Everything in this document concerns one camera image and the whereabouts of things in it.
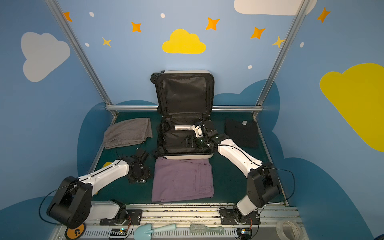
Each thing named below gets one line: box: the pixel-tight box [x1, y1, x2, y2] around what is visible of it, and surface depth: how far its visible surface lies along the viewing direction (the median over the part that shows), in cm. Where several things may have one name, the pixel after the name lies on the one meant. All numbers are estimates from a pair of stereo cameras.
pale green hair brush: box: [189, 223, 225, 234], surface depth 73 cm
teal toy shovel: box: [134, 223, 177, 240], surface depth 72 cm
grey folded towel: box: [103, 117, 153, 150], surface depth 107 cm
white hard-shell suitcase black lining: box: [150, 70, 217, 160], surface depth 100 cm
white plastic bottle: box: [175, 125, 193, 131], surface depth 113 cm
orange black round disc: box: [64, 222, 86, 240], surface depth 71 cm
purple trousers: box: [151, 157, 214, 202], surface depth 88 cm
